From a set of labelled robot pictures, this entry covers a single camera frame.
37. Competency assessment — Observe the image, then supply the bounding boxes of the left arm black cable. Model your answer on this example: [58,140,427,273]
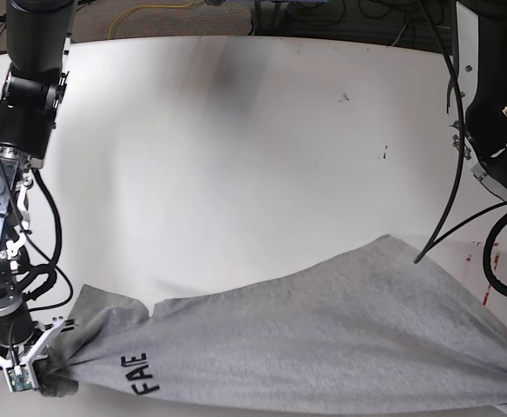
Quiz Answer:
[412,0,507,303]

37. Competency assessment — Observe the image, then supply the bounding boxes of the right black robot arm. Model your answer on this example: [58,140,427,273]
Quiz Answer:
[0,1,76,393]

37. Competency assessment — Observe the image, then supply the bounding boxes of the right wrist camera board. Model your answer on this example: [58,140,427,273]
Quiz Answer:
[3,365,34,393]

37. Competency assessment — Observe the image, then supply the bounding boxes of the grey T-shirt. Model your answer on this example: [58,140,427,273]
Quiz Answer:
[40,235,507,415]

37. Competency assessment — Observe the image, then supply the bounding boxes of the yellow cable on floor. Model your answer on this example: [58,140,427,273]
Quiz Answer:
[109,0,202,40]

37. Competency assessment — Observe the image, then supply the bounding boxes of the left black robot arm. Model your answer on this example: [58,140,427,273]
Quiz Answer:
[450,1,507,298]

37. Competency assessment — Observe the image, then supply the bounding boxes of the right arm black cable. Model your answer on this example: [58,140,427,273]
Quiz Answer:
[0,64,75,312]

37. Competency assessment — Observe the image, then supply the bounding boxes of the red tape marking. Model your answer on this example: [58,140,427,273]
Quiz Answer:
[464,241,504,308]

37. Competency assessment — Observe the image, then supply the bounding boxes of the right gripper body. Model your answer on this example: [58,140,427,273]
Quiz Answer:
[0,308,77,367]

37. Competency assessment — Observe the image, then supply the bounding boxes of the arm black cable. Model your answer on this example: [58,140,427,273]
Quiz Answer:
[0,64,75,312]
[412,0,507,303]

